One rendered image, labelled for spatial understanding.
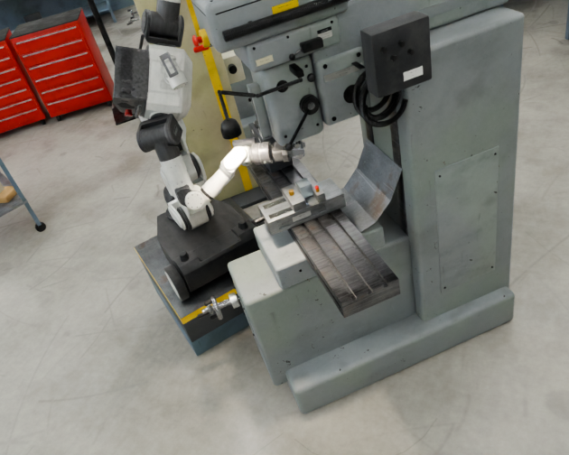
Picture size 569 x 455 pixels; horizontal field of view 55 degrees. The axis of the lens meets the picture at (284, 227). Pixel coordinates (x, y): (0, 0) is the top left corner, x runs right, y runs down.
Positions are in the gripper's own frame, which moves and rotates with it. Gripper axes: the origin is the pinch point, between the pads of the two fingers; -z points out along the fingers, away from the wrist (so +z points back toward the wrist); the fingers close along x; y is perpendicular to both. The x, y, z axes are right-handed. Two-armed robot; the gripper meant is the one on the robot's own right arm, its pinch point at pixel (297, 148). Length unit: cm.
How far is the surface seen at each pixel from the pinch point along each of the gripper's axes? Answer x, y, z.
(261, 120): -6.7, -17.9, 9.9
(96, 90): 363, 102, 273
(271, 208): -3.0, 25.9, 16.1
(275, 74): -10.9, -36.4, 0.0
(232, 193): 150, 119, 83
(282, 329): -27, 76, 20
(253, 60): -15.6, -44.4, 5.5
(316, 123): -6.3, -13.3, -10.2
